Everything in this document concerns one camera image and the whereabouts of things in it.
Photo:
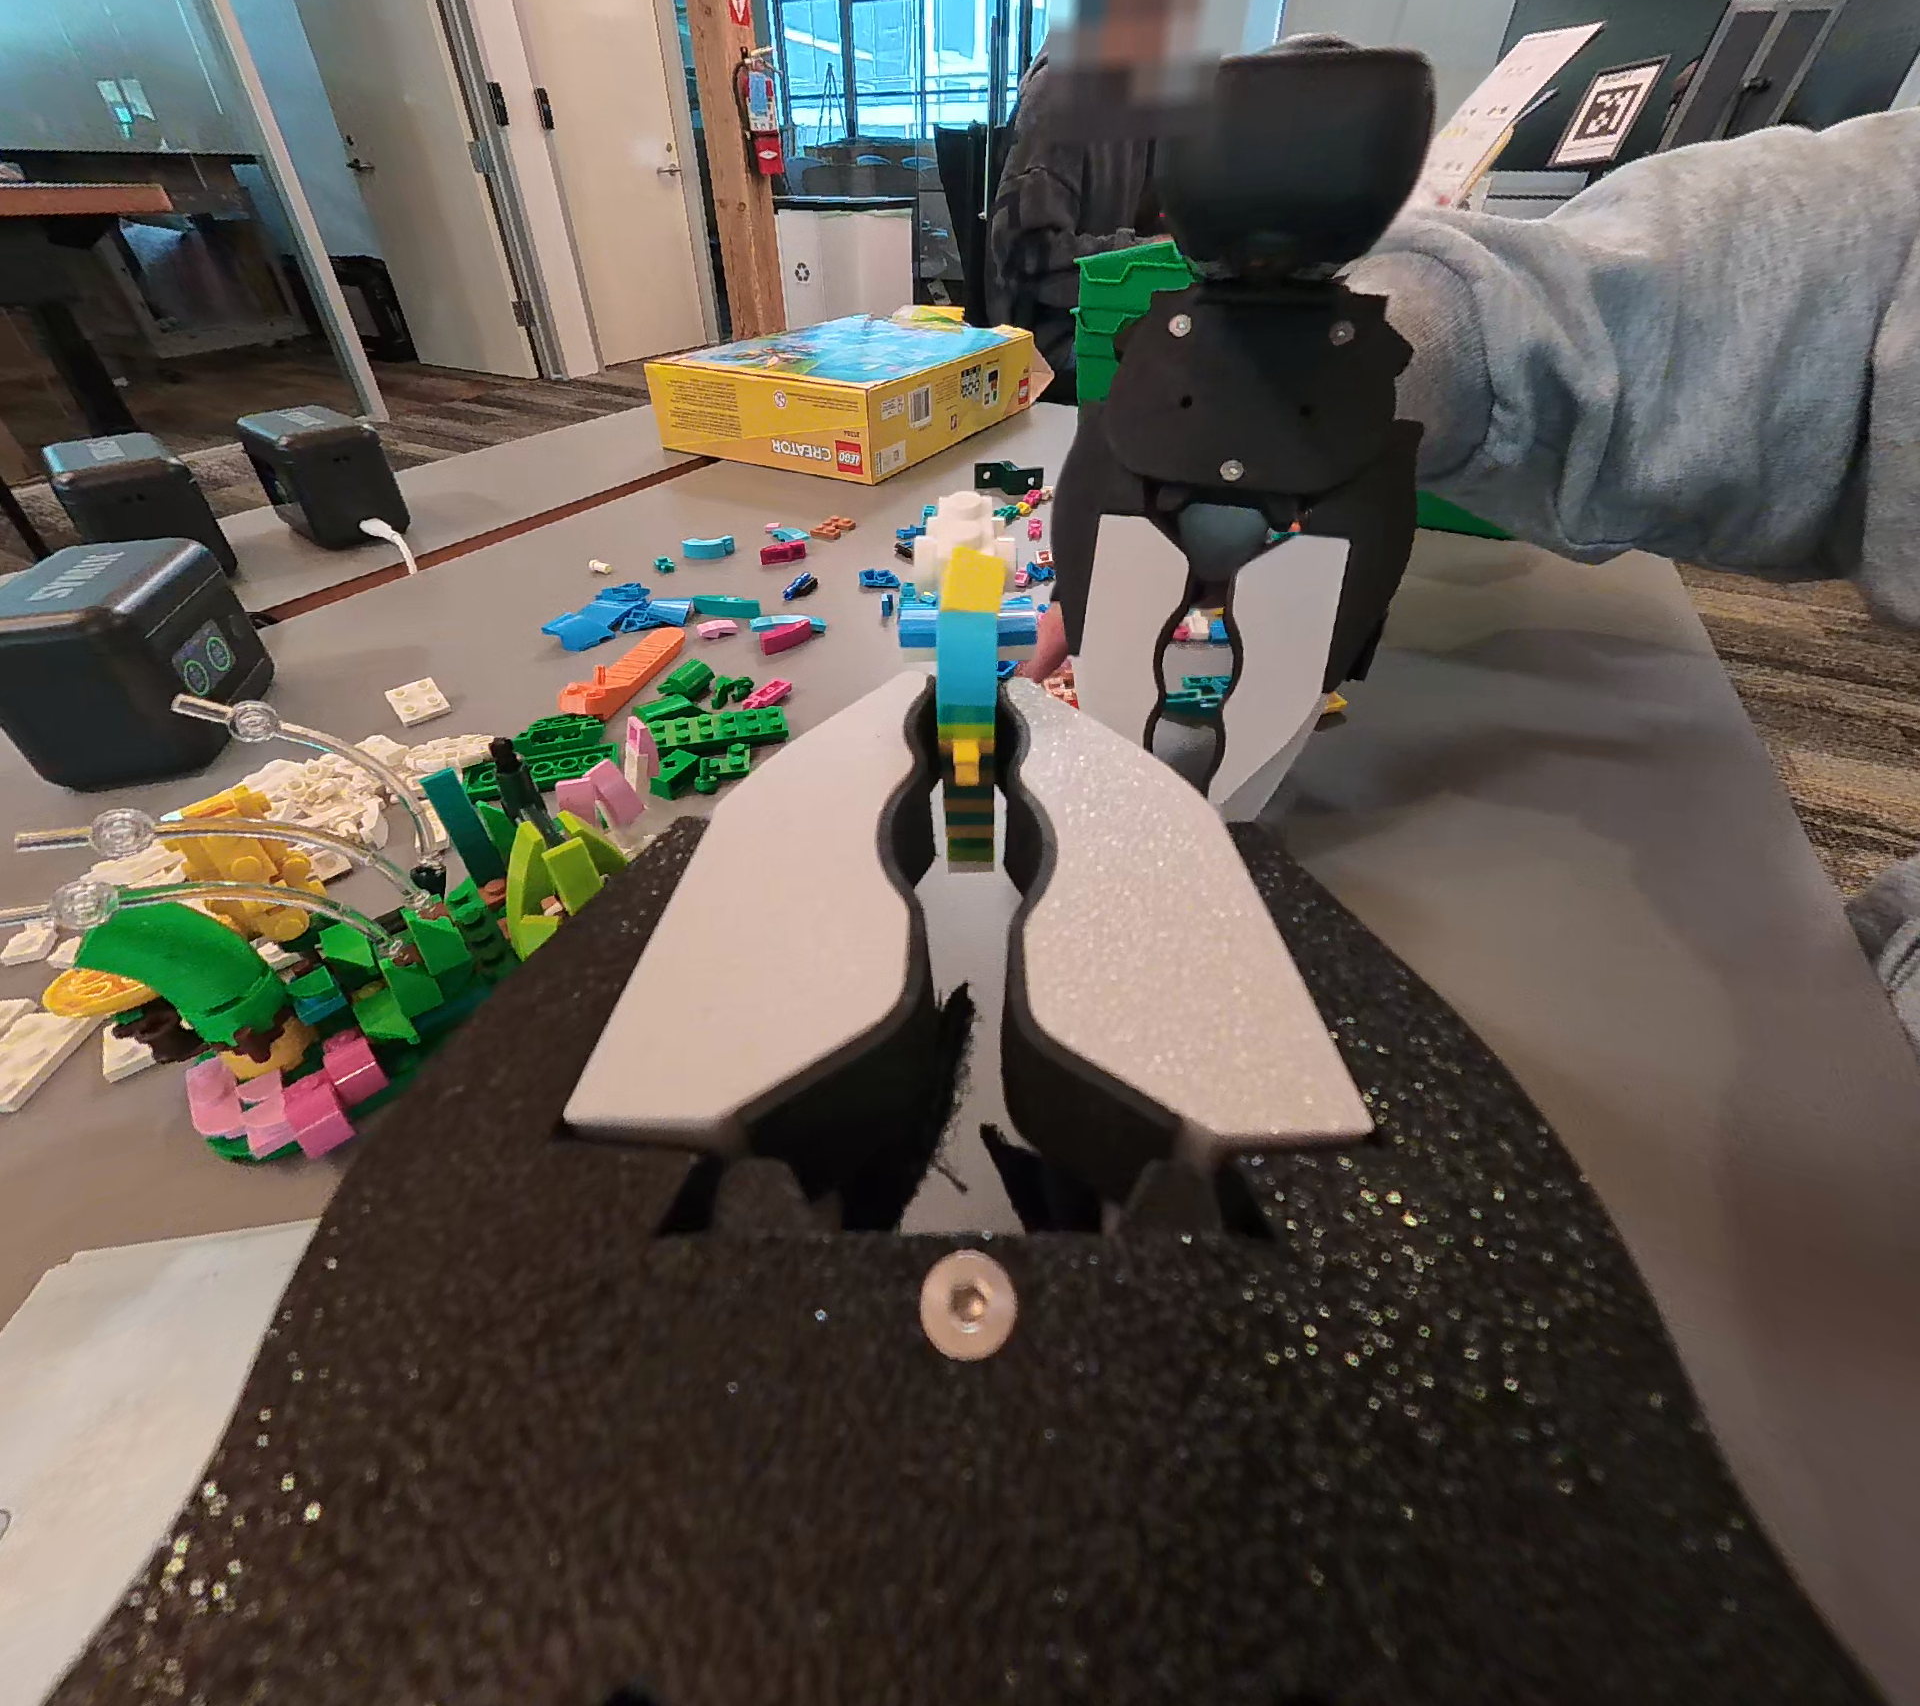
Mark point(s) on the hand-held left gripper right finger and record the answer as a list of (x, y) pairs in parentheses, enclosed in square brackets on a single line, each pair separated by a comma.
[(1184, 971)]

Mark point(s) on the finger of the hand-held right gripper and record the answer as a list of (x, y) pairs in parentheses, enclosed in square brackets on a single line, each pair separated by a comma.
[(1124, 627), (1290, 656)]

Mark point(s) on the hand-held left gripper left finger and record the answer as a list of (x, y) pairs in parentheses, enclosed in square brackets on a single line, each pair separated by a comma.
[(765, 957)]

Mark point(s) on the small yellow slope brick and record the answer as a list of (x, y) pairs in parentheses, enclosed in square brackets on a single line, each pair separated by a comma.
[(975, 578)]

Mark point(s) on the striped brick fish model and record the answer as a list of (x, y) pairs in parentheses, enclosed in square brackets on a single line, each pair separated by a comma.
[(968, 716)]

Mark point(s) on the small white brick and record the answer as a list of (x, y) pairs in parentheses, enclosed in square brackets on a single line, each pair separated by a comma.
[(962, 528)]

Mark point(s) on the brick instruction booklet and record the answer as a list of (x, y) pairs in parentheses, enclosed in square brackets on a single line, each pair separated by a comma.
[(135, 1406)]

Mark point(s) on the person's right forearm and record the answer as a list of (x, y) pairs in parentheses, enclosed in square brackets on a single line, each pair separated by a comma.
[(1650, 341)]

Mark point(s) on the grey desk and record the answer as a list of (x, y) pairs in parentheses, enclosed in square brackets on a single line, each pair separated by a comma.
[(1501, 867)]

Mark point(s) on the person's right hand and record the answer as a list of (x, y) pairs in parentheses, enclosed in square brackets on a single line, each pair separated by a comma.
[(1056, 656)]

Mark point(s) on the stacked green plastic bins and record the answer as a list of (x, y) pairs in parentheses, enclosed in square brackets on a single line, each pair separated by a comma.
[(1132, 311)]

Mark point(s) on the pile of green bricks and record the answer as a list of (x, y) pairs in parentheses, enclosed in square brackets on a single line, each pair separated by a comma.
[(705, 731)]

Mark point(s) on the orange brick separator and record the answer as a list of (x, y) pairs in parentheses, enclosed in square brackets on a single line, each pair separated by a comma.
[(622, 670)]

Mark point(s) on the yellow brick set box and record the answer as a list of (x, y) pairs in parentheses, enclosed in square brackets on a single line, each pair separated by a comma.
[(840, 401)]

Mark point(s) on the propped instruction booklet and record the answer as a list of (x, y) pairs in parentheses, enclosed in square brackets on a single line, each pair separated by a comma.
[(1509, 108)]

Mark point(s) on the cluster of blue bricks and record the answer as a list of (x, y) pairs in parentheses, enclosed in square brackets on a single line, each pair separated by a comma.
[(614, 616)]

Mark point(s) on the turquoise arch brick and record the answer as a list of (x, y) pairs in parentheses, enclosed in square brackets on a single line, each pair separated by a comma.
[(709, 547)]

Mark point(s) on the white recycling bin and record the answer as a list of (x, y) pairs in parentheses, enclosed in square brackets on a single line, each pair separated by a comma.
[(848, 267)]

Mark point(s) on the white flat brick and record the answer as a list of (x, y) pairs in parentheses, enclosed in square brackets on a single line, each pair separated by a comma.
[(417, 700)]

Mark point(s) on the square marker tag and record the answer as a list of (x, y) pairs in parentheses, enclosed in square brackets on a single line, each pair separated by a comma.
[(1611, 112)]

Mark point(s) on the pile of white bricks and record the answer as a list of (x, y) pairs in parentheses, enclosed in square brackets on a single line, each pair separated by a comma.
[(331, 785)]

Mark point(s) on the brick flower model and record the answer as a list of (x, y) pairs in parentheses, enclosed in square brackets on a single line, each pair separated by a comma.
[(225, 987)]

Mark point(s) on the red fire extinguisher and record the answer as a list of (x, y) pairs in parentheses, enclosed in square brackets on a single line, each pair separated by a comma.
[(759, 108)]

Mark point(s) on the person's grey sweatshirt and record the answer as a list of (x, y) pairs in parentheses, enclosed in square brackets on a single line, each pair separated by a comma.
[(1891, 941)]

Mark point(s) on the white door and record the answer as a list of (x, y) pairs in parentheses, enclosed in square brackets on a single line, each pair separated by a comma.
[(600, 87)]

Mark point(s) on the glass office door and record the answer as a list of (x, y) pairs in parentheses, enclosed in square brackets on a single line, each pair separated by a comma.
[(391, 87)]

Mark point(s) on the brown wooden table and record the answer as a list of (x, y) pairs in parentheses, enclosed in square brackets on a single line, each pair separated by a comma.
[(74, 207)]

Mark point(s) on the black bracket brick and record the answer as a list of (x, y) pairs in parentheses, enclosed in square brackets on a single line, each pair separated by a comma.
[(1008, 478)]

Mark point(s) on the wooden post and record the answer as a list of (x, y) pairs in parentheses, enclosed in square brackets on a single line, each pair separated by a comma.
[(729, 87)]

